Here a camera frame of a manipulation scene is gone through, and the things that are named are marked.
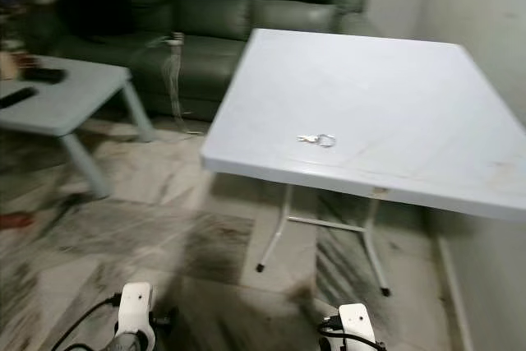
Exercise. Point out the red slipper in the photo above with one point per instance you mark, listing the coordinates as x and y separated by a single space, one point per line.
15 220

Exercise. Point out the white folding table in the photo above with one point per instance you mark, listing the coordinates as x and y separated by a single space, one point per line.
362 96

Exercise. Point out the grey low coffee table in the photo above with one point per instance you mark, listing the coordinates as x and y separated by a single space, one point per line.
66 100

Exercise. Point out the black remote control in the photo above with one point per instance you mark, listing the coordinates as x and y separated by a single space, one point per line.
18 97

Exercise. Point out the black flat rectangular case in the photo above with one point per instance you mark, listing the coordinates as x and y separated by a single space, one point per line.
45 75

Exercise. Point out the green leather sofa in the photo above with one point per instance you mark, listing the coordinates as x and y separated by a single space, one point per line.
230 6

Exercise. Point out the cluttered side shelf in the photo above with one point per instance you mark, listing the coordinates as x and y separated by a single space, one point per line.
15 30

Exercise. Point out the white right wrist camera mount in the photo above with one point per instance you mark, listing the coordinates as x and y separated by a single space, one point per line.
358 326

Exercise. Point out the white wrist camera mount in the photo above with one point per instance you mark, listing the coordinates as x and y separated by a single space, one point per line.
136 306
358 326

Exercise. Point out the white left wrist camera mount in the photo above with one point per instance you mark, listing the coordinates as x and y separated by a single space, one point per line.
136 306

